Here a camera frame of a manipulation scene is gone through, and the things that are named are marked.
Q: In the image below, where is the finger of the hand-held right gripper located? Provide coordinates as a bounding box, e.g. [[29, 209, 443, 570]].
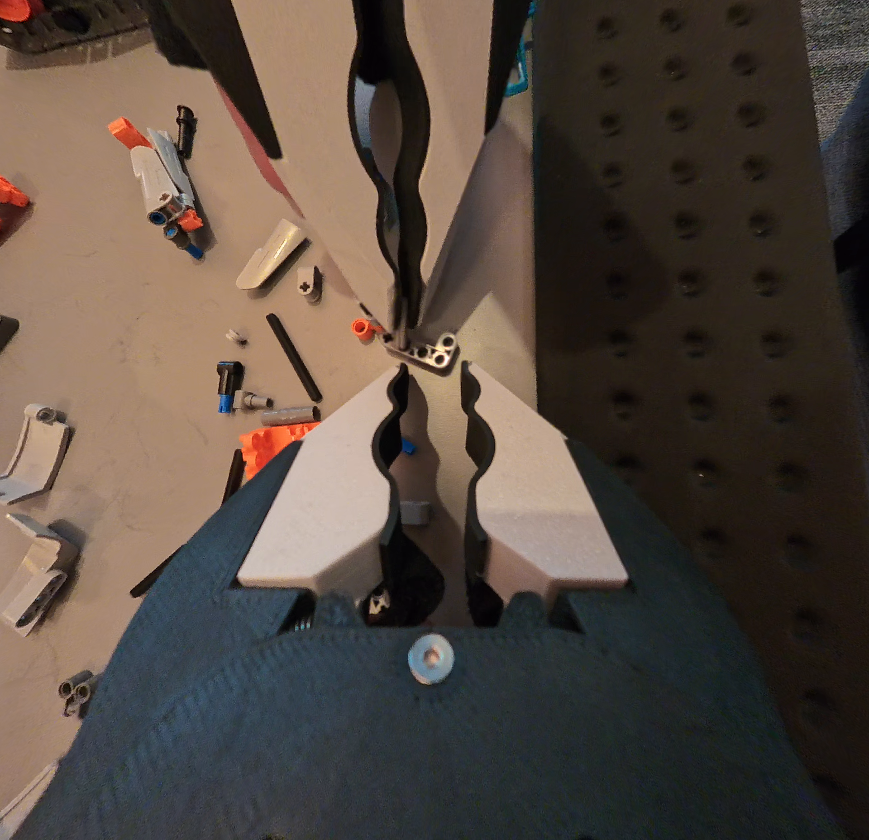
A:
[[223, 0, 405, 347], [401, 0, 497, 351]]

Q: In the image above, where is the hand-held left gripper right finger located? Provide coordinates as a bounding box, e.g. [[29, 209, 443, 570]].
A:
[[460, 361, 630, 603]]

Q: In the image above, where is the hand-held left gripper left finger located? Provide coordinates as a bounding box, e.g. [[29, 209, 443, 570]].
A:
[[236, 363, 410, 597]]

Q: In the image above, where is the dark grey angled beam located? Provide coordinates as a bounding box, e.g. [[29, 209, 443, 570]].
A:
[[382, 331, 460, 374]]

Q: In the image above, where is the cyan plastic brick tool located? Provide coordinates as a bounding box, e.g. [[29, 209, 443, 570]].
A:
[[504, 0, 539, 100]]

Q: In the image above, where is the orange angled panel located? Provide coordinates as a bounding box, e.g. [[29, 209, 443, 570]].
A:
[[239, 425, 320, 482]]

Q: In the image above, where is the grey orange tracked toy robot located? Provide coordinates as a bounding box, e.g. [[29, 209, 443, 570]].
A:
[[0, 0, 153, 55]]

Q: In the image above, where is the white grey orange block assembly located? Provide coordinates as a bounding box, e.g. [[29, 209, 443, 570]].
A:
[[107, 117, 206, 260]]

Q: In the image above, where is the long black axle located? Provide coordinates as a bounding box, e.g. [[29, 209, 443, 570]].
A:
[[265, 312, 323, 404]]

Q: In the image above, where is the black connector with blue pin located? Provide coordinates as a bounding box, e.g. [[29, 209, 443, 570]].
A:
[[216, 361, 245, 415]]

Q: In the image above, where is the light grey curved blade panel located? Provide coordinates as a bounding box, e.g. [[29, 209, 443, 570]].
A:
[[235, 219, 308, 291]]

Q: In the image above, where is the short black axle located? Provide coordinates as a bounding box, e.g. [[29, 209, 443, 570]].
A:
[[130, 544, 184, 598]]

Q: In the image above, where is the black dimpled mat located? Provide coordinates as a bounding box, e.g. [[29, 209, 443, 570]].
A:
[[533, 0, 869, 840]]

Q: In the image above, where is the orange wedge block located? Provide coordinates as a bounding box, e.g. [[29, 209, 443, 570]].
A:
[[0, 177, 31, 233]]

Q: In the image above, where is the light grey curved fender panel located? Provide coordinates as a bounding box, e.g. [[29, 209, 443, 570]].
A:
[[0, 404, 71, 506]]

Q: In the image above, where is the light grey box panel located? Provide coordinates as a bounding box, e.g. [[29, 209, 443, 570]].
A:
[[0, 514, 79, 637]]

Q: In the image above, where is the grey double connector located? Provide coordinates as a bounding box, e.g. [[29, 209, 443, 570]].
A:
[[57, 670, 96, 717]]

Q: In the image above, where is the light grey curved shell panel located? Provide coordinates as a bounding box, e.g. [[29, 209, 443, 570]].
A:
[[0, 762, 58, 827]]

